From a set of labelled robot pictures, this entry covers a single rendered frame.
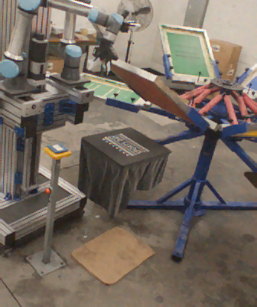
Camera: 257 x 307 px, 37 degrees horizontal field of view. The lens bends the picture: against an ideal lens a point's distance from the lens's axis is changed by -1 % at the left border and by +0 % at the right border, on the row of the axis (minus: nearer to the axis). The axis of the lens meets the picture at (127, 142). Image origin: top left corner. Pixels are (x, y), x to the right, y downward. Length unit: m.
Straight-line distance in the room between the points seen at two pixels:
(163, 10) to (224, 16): 1.47
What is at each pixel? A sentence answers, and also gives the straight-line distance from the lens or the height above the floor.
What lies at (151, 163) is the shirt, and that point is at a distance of 2.63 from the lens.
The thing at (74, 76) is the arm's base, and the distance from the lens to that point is 2.86.
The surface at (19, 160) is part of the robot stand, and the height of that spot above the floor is 0.58.
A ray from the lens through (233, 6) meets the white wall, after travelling 7.30.
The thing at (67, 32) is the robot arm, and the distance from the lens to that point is 2.94.
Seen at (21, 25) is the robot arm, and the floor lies 1.69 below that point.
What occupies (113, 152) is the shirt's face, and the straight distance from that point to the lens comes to 2.56.
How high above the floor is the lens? 2.11
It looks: 25 degrees down
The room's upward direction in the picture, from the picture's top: 11 degrees clockwise
